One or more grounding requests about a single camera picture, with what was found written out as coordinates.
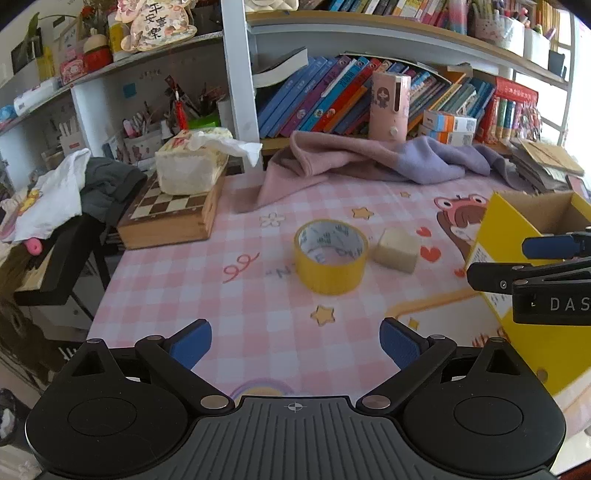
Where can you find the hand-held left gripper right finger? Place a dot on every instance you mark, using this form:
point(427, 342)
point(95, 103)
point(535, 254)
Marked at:
point(399, 344)

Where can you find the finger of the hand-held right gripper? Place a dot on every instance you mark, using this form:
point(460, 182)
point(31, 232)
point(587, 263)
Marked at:
point(547, 247)
point(489, 277)

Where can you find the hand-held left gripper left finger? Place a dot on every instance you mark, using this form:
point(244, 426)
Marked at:
point(191, 344)

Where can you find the yellow cardboard box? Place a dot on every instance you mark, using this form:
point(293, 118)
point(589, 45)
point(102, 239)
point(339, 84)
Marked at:
point(531, 355)

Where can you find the yellow tape roll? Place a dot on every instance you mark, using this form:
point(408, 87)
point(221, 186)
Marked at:
point(330, 274)

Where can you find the pink checked tablecloth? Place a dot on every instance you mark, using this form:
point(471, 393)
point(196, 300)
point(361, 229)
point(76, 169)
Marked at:
point(258, 314)

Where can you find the pile of brown envelopes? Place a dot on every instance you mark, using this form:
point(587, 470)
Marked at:
point(545, 161)

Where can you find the cream square block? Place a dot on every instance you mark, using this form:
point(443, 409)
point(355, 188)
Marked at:
point(397, 251)

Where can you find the wooden chess box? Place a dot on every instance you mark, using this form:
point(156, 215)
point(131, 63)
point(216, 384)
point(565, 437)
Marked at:
point(171, 221)

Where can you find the colourful cartoon card stand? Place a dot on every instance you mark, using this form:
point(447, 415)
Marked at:
point(528, 120)

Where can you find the orange blue white carton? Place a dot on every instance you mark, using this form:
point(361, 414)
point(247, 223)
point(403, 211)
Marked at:
point(450, 122)
point(455, 138)

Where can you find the cream tissue pack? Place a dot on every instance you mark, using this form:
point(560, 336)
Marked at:
point(184, 170)

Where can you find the grey garment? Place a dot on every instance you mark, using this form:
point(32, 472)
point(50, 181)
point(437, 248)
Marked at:
point(111, 189)

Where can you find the small black box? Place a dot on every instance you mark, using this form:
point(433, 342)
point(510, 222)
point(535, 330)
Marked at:
point(557, 62)

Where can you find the pink rounded toy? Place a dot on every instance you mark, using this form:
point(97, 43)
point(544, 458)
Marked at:
point(33, 245)

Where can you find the pink cylindrical appliance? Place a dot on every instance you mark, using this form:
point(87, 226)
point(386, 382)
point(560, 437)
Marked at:
point(388, 106)

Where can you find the white pen holder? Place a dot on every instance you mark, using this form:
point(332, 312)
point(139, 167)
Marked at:
point(536, 46)

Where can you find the pink purple cloth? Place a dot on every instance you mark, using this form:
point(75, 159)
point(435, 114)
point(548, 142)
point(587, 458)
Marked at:
point(323, 157)

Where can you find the white printed t-shirt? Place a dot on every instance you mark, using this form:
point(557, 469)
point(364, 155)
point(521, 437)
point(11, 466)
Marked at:
point(51, 198)

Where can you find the pink pen holder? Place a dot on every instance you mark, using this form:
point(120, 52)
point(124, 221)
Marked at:
point(498, 30)

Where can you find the red tassel ornament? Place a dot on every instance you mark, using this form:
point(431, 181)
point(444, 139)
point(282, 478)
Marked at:
point(179, 108)

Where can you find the white open shelf unit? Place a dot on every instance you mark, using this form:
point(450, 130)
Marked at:
point(87, 115)

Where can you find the row of colourful picture books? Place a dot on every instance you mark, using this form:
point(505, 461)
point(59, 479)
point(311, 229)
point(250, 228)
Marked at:
point(314, 97)

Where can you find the white bookshelf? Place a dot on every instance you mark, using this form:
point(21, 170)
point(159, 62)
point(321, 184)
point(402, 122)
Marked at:
point(238, 69)

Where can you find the row of assorted paperbacks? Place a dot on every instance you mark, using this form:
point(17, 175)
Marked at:
point(392, 7)

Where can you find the thick white book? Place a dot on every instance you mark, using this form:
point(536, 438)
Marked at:
point(281, 67)

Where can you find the red cream jar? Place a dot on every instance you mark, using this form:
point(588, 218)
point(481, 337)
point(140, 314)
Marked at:
point(97, 53)

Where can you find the pink floral decorative plaque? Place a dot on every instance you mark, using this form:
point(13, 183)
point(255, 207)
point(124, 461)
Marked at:
point(157, 25)

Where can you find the white quilted handbag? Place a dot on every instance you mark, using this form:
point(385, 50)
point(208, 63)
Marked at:
point(272, 4)

